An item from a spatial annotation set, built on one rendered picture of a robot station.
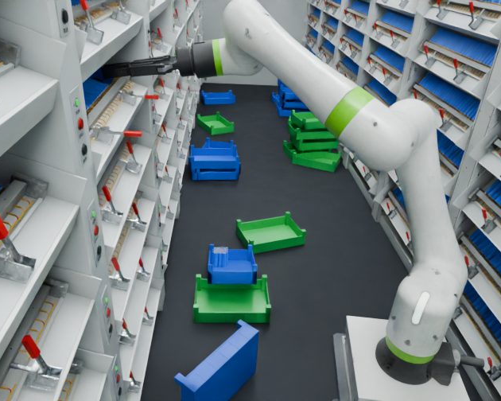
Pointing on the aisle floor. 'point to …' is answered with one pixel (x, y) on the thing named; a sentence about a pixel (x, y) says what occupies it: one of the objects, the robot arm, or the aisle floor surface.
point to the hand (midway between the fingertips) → (117, 70)
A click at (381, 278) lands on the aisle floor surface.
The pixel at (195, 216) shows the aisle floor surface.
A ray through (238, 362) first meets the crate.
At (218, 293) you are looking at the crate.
